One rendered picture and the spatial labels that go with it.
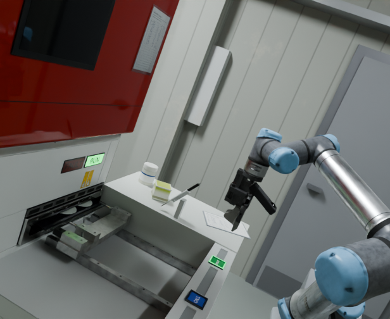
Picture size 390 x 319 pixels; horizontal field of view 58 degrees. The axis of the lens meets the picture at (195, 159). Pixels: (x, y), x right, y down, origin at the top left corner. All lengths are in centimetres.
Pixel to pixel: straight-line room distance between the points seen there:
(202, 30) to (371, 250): 240
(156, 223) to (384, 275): 92
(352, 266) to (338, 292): 6
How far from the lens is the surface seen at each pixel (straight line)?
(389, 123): 306
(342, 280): 82
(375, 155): 306
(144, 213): 151
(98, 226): 141
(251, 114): 306
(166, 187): 158
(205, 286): 116
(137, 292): 123
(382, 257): 86
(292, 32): 310
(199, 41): 297
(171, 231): 148
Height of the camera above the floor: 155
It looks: 13 degrees down
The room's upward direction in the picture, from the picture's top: 22 degrees clockwise
